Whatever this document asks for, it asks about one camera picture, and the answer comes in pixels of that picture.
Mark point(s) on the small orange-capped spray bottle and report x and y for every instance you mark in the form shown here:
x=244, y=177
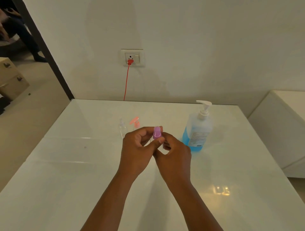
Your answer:
x=135, y=122

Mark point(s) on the person's left hand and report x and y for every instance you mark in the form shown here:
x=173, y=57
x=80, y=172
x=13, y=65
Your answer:
x=133, y=154

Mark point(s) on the blue liquid pump bottle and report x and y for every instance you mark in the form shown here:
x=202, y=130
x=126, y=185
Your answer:
x=197, y=133

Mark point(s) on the small purple-capped spray bottle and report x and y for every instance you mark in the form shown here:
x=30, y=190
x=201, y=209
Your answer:
x=157, y=132

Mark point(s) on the small clear spray bottle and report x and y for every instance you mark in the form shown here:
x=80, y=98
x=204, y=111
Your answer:
x=122, y=125

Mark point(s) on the red plug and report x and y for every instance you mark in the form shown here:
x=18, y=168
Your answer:
x=130, y=62

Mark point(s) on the white wall socket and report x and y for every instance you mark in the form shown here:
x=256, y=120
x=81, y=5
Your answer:
x=138, y=57

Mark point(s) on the person's right hand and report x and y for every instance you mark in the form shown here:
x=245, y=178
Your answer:
x=175, y=164

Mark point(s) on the person's left thumb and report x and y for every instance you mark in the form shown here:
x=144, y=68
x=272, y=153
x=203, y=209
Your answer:
x=154, y=145

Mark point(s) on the person's right forearm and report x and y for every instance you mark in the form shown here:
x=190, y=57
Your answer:
x=193, y=209

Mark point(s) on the person's left forearm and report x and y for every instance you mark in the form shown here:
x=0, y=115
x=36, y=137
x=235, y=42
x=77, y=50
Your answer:
x=112, y=204

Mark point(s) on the person's right thumb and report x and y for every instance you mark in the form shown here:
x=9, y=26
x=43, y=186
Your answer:
x=167, y=147

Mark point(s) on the dark door frame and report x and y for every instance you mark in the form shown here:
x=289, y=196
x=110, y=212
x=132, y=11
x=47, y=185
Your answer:
x=45, y=50

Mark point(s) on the cardboard box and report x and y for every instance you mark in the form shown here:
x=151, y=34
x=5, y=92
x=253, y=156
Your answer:
x=15, y=86
x=7, y=70

